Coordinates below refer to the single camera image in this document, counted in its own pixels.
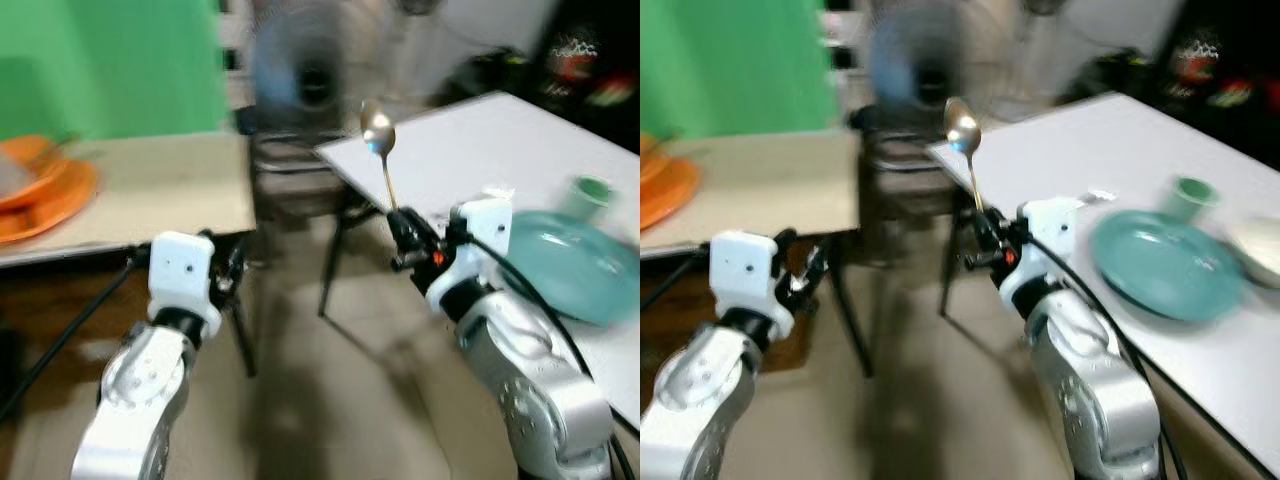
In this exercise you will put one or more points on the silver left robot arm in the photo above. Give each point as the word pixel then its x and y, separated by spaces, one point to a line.
pixel 140 400
pixel 700 400

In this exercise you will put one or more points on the checked fabric chair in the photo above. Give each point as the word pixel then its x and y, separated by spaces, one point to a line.
pixel 300 170
pixel 905 170

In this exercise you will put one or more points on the teal plate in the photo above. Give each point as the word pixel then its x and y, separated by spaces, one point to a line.
pixel 1165 265
pixel 580 270

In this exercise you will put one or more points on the orange plate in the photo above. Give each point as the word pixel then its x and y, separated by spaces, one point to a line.
pixel 672 195
pixel 60 210

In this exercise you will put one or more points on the green cup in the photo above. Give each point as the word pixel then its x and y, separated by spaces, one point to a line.
pixel 1190 197
pixel 590 195

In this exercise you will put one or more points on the black electric fan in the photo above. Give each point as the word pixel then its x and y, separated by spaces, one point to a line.
pixel 310 70
pixel 925 65

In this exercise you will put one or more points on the orange bowl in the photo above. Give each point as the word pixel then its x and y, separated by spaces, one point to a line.
pixel 40 165
pixel 650 160

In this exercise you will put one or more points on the white bowl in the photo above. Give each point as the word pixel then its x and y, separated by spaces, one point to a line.
pixel 1260 250

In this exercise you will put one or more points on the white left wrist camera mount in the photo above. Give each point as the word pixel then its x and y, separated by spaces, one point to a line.
pixel 183 275
pixel 748 280

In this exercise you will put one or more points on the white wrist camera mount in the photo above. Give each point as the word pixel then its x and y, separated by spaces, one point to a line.
pixel 748 280
pixel 183 275
pixel 1050 250
pixel 478 250

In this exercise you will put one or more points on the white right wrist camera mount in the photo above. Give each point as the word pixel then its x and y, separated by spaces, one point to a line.
pixel 478 250
pixel 1050 250

